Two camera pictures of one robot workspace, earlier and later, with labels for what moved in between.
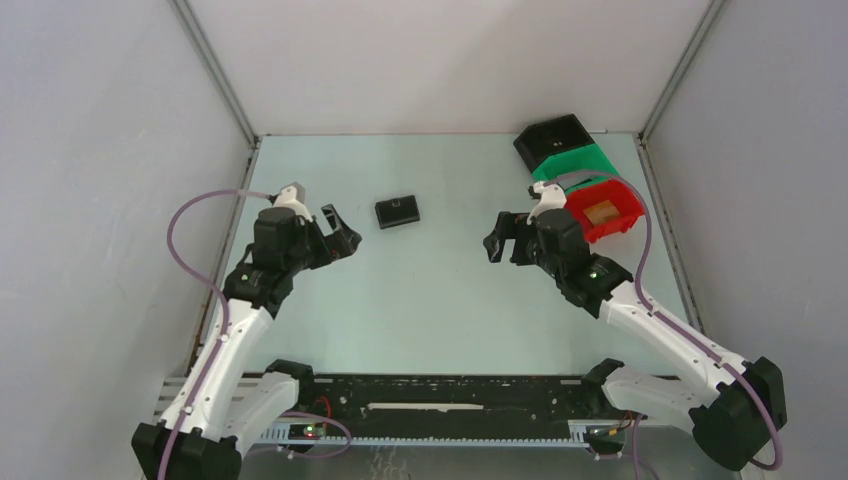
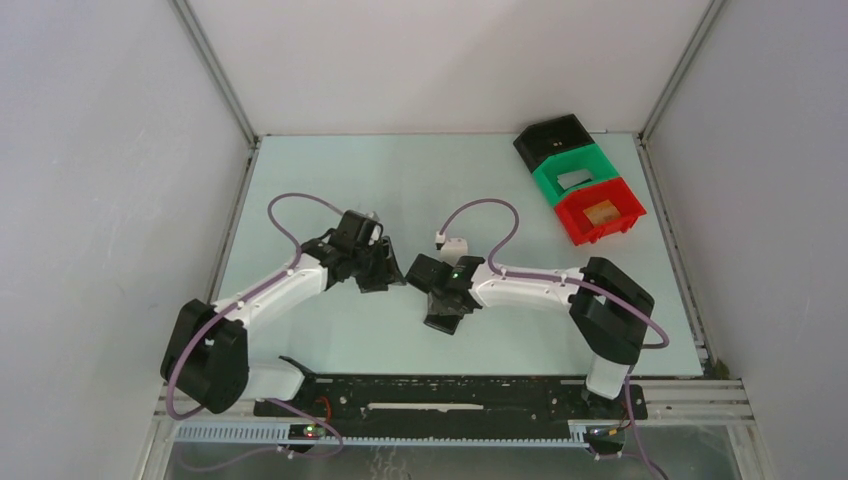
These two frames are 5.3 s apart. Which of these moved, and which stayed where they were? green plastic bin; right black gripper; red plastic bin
Moved: right black gripper
Stayed: red plastic bin; green plastic bin
